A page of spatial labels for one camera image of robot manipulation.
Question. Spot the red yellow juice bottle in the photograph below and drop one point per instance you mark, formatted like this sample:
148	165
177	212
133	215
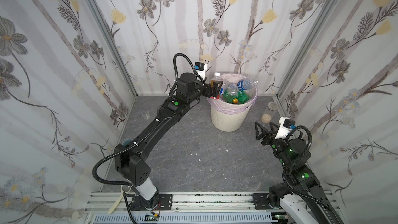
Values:
216	82

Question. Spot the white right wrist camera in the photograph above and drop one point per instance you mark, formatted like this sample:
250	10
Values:
286	126

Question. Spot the cream ribbed waste bin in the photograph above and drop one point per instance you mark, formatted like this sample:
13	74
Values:
227	123

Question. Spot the small clear glass cup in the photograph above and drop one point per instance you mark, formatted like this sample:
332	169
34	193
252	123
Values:
145	114

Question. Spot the blue label water bottle front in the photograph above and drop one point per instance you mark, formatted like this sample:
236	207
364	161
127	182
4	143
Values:
223	89

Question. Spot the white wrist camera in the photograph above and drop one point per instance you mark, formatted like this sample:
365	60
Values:
286	126
201	69

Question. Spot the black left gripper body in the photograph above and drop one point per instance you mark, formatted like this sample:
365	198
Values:
210	89

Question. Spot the teal ceramic cup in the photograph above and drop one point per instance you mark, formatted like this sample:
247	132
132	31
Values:
127	142

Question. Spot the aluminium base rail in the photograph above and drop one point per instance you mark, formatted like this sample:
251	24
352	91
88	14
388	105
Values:
201	208

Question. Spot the clear jar with beige powder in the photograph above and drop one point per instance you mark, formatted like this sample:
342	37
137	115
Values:
269	112

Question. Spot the pink plastic bin liner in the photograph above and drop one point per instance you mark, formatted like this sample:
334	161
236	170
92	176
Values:
229	108

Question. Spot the green soda bottle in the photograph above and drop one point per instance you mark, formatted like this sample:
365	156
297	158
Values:
231	98
242	97

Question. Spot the pepsi label clear bottle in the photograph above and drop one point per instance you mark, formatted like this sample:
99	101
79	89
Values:
232	89

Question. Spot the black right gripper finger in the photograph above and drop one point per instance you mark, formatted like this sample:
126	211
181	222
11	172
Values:
260	131
274	128

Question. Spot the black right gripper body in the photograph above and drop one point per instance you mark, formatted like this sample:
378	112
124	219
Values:
267	137

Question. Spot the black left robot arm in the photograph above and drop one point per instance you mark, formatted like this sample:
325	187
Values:
130	158

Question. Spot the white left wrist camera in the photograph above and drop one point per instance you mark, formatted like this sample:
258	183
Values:
201	69

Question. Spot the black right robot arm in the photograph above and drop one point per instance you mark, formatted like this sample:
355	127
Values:
300	194

